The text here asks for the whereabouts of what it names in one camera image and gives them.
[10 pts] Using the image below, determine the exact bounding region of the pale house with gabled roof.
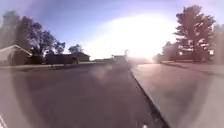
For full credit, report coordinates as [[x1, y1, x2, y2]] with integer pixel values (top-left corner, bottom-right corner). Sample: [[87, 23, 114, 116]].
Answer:
[[0, 44, 33, 67]]

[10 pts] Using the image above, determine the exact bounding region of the grey concrete pavement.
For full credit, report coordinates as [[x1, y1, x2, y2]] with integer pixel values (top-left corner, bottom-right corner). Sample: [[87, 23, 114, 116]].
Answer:
[[129, 61, 224, 128]]

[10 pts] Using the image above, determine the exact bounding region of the small dark tree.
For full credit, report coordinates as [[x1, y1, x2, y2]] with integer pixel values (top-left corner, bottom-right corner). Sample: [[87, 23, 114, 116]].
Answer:
[[68, 43, 85, 55]]

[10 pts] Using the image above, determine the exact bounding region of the dark asphalt road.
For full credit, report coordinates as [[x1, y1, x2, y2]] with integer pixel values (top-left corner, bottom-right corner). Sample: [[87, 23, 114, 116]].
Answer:
[[0, 61, 158, 128]]

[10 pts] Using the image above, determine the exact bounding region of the group of tall dark trees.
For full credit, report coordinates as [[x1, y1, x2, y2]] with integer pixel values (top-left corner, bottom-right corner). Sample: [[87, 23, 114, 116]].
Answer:
[[0, 10, 67, 65]]

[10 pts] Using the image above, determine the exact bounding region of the tall conifer tree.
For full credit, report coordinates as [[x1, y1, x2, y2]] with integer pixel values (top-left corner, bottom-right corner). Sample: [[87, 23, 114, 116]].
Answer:
[[173, 4, 217, 63]]

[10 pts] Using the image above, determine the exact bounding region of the grass verge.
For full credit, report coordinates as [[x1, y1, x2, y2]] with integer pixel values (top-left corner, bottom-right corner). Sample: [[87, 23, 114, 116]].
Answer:
[[0, 61, 111, 72]]

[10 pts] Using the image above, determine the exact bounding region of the dark low building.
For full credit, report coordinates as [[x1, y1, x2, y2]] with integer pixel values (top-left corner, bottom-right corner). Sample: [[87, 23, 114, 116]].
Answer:
[[45, 51, 92, 65]]

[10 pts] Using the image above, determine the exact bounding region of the building behind conifer tree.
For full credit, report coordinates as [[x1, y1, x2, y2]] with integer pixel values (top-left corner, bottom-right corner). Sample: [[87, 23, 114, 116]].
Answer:
[[161, 41, 215, 63]]

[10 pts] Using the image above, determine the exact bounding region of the dark kerb strip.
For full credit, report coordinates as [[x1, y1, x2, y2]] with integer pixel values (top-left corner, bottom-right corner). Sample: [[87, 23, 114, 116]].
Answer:
[[127, 68, 170, 128]]

